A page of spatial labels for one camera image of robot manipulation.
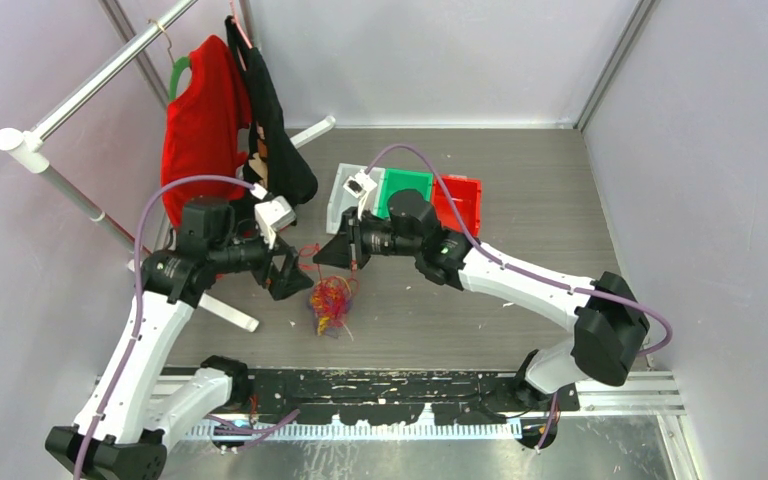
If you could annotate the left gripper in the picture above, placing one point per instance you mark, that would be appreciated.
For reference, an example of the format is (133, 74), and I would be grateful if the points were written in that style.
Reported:
(286, 281)

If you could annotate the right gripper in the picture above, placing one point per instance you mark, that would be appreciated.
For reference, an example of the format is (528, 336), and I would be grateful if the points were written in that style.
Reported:
(338, 252)

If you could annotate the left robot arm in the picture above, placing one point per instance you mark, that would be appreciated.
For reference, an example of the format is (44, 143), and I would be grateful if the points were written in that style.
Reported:
(119, 434)

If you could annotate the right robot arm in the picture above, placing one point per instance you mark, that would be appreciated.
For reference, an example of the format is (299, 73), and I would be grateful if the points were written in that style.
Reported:
(606, 330)

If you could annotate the white plastic bin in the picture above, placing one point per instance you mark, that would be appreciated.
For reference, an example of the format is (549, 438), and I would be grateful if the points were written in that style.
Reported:
(340, 199)

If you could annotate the green plastic bin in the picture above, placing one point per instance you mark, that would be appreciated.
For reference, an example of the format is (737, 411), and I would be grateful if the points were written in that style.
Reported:
(395, 180)

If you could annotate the black shirt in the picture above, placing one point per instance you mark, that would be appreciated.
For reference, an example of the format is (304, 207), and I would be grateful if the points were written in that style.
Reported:
(273, 161)

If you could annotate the red plastic bin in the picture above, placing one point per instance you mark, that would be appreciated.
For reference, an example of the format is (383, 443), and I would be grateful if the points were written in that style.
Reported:
(466, 194)

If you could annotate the red shirt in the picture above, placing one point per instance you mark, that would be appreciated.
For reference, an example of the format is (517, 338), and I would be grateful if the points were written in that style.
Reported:
(204, 121)

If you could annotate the green hanger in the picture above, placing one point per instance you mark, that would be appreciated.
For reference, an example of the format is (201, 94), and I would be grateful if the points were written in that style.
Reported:
(178, 68)

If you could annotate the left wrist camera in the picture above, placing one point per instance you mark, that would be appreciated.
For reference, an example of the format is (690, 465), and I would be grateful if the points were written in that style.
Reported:
(272, 213)

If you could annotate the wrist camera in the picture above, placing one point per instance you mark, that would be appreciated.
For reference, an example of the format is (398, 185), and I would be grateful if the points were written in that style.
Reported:
(363, 188)
(272, 213)

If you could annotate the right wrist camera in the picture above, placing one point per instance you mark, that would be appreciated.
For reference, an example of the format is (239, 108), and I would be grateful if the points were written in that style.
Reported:
(363, 188)

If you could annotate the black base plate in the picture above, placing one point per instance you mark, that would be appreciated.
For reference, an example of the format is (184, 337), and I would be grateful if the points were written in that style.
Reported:
(383, 397)

